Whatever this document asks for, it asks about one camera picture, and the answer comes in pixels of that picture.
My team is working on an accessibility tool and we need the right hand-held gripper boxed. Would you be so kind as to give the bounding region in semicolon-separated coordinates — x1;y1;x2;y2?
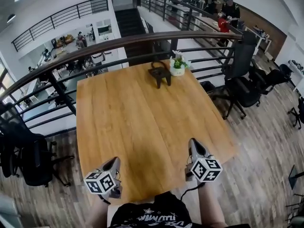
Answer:
185;138;223;183

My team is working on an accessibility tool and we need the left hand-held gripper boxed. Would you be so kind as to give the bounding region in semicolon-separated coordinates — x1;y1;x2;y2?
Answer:
83;157;123;199

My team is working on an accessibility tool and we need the person's right forearm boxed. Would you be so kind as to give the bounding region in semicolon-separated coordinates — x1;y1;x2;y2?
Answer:
198;180;227;228

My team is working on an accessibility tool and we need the person's left forearm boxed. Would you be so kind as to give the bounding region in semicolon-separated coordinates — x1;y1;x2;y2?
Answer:
84;195;111;228

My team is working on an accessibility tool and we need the black star-print shirt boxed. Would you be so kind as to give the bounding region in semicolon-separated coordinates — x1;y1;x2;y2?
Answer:
110;190;193;228

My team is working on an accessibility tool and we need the black mesh office chair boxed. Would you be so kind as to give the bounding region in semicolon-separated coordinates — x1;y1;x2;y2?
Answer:
0;103;75;188

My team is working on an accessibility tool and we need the tall black office chair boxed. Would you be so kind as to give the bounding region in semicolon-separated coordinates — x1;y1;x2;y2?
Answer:
200;32;262;120

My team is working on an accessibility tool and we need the potted plant in white pot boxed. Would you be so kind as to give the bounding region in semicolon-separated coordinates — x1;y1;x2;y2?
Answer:
169;50;192;77

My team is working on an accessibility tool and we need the dark curved handrail railing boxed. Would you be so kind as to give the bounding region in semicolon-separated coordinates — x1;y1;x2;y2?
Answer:
0;31;257;137

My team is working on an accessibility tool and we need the black padded office chair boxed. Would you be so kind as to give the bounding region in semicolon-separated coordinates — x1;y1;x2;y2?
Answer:
251;60;291;97

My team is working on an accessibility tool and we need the black swivel office chair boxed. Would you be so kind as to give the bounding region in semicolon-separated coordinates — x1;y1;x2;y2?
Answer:
288;97;304;130

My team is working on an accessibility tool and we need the white cabinet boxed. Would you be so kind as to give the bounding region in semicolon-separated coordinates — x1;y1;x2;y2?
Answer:
0;193;22;228

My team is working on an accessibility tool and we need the white desk with dark items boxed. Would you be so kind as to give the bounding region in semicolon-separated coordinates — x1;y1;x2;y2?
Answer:
288;59;304;93

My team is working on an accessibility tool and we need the red cloth item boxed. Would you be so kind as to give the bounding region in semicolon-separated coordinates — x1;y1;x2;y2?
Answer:
218;17;231;33

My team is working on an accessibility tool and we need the dark staircase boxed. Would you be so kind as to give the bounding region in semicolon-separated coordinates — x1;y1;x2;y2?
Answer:
114;8;155;67

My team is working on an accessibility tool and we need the black railing along walkway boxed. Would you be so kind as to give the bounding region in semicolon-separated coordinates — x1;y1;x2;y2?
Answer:
139;0;243;37

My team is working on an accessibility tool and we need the black straight balcony railing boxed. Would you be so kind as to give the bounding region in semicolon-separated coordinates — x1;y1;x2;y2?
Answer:
11;0;109;53

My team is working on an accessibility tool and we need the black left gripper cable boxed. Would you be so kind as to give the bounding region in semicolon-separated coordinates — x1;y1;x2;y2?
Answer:
98;193;111;205

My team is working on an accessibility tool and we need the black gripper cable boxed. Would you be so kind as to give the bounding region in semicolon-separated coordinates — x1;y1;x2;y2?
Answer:
98;193;111;205
180;183;205;202

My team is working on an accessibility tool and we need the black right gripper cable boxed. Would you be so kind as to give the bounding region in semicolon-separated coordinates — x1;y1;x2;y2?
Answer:
180;183;205;202

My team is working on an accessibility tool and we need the black table pedestal base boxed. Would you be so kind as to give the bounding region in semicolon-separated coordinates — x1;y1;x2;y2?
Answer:
288;164;304;191

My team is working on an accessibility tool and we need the white desk by brick wall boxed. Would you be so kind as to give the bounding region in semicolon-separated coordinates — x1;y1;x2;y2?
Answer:
244;25;273;57

